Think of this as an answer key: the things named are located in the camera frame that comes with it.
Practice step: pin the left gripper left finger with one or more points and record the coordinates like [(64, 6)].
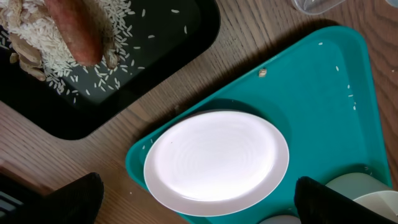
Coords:
[(76, 203)]

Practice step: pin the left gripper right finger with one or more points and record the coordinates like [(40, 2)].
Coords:
[(318, 204)]

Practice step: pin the white bowl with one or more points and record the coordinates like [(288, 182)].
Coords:
[(356, 185)]

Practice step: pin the small white plate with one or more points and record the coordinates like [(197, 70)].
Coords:
[(282, 219)]

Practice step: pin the white cup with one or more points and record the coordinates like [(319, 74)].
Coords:
[(383, 203)]

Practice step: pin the large white plate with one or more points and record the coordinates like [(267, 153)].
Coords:
[(216, 163)]

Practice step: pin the rice and food scraps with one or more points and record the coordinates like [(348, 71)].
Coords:
[(46, 46)]

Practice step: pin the orange carrot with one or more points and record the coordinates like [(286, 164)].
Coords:
[(77, 29)]

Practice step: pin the teal serving tray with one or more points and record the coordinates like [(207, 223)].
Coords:
[(320, 94)]

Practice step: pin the black plastic tray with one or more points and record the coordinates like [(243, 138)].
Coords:
[(61, 118)]

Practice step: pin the clear plastic bin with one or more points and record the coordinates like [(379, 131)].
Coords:
[(317, 7)]

